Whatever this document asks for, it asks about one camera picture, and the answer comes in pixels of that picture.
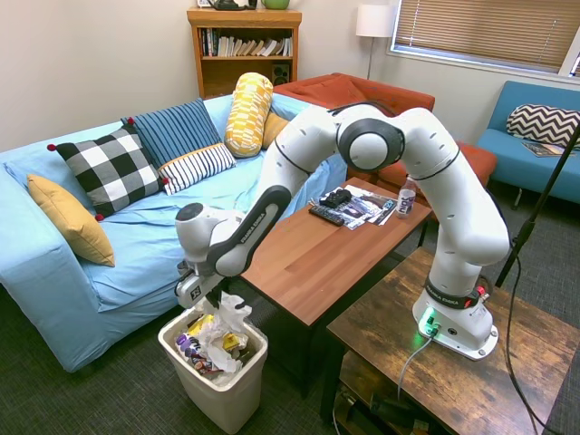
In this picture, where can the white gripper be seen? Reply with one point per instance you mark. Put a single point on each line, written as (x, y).
(195, 292)

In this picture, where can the white tissue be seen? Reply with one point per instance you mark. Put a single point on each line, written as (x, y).
(233, 308)

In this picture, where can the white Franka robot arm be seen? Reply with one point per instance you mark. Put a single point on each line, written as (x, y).
(471, 217)

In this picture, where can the crumpled white paper trash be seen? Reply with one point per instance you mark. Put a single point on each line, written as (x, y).
(217, 351)

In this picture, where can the beige plastic trash bin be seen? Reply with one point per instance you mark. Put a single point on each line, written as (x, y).
(226, 403)

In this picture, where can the yellow snack wrapper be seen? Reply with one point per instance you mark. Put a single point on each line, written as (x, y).
(233, 341)

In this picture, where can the purple label empty bottle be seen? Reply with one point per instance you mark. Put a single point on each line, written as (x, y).
(188, 344)

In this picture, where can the light blue sofa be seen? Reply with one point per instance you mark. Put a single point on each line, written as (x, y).
(149, 254)

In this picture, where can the reddish wooden coffee table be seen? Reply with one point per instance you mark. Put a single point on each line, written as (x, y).
(326, 263)

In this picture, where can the white navy striped pillow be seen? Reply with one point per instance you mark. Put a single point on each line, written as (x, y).
(199, 165)

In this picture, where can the black remote control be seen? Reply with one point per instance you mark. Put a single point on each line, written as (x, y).
(326, 215)

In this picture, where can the black game controller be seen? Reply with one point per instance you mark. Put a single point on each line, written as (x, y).
(335, 198)

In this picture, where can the mustard yellow pillow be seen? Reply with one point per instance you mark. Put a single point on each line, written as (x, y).
(72, 222)

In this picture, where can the black white checked pillow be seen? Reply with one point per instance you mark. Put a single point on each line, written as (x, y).
(113, 167)

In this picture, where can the business magazine dark cover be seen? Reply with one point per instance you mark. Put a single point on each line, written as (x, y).
(362, 208)

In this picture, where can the blue striped pillow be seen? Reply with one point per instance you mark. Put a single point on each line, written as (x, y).
(176, 127)

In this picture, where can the orange brown pillow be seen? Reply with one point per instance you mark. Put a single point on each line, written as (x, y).
(274, 129)

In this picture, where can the magazine with white cover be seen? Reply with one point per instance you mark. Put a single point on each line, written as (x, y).
(380, 220)

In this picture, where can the yellow white patterned bolster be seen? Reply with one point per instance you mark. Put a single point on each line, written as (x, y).
(247, 113)

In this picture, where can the black power box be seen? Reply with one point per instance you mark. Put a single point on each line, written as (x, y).
(389, 405)

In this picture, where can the clear plastic water bottle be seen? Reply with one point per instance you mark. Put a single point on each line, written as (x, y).
(406, 201)

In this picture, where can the small black speaker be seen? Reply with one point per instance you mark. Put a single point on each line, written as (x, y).
(281, 73)

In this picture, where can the white spine book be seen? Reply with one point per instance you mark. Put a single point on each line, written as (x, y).
(224, 45)

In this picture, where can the dark spine book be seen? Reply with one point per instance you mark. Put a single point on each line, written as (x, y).
(206, 41)

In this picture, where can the rustic brown side table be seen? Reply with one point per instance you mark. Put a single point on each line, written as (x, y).
(453, 389)

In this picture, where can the beige leaning book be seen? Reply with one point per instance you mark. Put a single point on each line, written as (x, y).
(271, 47)

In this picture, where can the wooden bookshelf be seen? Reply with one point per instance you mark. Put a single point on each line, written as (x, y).
(244, 17)

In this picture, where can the black white shelf ornament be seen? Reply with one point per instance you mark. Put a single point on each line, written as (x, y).
(233, 3)

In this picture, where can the green round pot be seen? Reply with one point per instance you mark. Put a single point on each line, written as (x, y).
(275, 3)

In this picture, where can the white shade floor lamp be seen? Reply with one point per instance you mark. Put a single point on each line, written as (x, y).
(374, 20)

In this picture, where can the blue upholstered chair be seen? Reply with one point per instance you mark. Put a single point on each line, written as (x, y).
(521, 154)

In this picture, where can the magazine with colourful cover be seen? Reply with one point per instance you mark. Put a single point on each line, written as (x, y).
(546, 149)

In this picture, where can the black white chevron pillow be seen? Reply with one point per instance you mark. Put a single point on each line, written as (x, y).
(539, 122)

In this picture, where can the wooden window blinds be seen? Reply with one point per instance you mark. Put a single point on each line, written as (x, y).
(476, 27)

